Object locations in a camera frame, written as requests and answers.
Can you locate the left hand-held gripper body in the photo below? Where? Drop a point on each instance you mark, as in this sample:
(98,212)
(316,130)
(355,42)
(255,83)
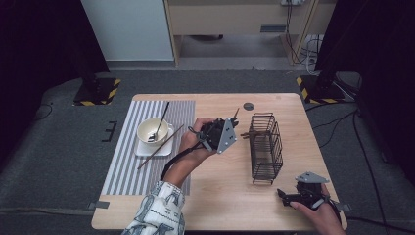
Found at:
(221,137)

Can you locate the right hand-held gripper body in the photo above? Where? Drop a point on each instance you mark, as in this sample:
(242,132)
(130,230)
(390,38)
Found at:
(310,192)

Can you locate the brown wooden chopstick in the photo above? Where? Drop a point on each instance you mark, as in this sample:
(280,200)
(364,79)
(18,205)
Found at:
(246,134)
(236,113)
(160,148)

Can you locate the person's right hand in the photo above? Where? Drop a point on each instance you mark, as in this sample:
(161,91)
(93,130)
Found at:
(323,218)

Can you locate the person's left hand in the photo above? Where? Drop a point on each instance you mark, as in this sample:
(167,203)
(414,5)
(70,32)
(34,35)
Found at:
(189,147)

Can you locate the grey table grommet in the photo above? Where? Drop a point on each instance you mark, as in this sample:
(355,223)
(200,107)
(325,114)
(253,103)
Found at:
(248,106)

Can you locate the dark metal spoon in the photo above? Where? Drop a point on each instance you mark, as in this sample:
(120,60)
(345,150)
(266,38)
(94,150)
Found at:
(162,119)

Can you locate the cream ceramic cup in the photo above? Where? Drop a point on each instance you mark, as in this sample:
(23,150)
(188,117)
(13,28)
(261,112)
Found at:
(147,129)

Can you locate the white square plate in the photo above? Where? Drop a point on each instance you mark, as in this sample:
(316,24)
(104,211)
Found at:
(143,150)

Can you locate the black stand with striped base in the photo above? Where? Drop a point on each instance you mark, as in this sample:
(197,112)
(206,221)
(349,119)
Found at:
(319,91)
(98,91)

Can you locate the striped woven placemat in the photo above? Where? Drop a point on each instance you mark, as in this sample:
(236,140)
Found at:
(130,169)

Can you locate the light wooden cabinet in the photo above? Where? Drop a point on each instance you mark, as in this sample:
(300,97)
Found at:
(221,19)

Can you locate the white cabinet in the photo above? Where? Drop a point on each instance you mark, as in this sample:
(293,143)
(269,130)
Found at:
(127,29)

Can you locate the dark curtain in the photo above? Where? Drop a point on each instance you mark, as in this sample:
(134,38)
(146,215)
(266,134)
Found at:
(32,49)
(385,49)

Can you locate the grey table bracket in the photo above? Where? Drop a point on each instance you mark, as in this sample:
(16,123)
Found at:
(99,205)
(345,207)

